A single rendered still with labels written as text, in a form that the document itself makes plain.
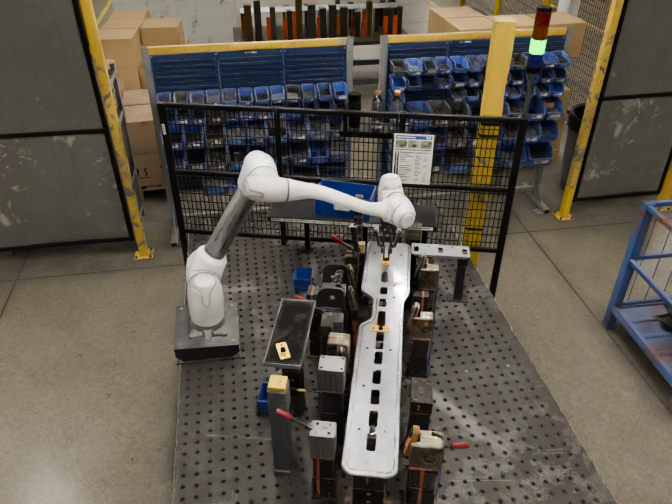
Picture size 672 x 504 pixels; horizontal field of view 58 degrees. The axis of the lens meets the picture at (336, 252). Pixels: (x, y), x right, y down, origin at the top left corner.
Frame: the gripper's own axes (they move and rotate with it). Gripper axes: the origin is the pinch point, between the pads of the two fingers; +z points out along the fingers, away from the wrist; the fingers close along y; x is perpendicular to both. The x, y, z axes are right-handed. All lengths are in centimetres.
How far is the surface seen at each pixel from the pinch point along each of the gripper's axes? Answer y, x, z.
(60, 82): -217, 121, -32
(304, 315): -30, -60, -9
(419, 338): 16.9, -42.7, 13.7
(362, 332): -7, -50, 7
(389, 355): 5, -62, 7
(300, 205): -49, 46, 4
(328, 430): -14, -106, 0
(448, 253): 30.4, 13.1, 7.0
